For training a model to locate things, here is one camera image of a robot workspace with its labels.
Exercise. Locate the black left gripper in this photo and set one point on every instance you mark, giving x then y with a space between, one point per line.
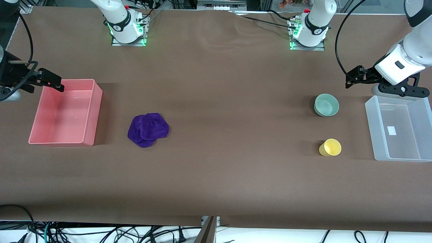
367 76

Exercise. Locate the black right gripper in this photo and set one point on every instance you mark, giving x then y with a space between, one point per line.
10 72

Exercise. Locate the mint green bowl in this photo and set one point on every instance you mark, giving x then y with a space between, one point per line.
326 105

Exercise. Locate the yellow cup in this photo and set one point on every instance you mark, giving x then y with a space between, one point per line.
330 147

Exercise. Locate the purple cloth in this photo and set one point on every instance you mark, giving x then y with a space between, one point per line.
148 129

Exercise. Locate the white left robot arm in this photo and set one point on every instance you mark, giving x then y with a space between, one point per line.
410 55

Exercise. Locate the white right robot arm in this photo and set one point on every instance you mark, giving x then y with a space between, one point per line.
118 18

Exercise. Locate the pink plastic bin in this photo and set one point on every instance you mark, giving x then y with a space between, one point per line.
62 116

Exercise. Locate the translucent plastic bin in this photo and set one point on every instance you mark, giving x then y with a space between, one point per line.
401 128

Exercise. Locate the orange background clutter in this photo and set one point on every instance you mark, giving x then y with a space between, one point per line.
290 3

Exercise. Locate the white power strip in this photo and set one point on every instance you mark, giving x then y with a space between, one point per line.
221 5

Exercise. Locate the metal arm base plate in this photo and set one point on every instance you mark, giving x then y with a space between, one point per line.
116 43
320 48

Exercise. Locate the metal table corner bracket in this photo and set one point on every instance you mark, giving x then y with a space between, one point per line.
26 9

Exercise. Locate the aluminium table bracket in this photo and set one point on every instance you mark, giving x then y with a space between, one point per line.
207 231

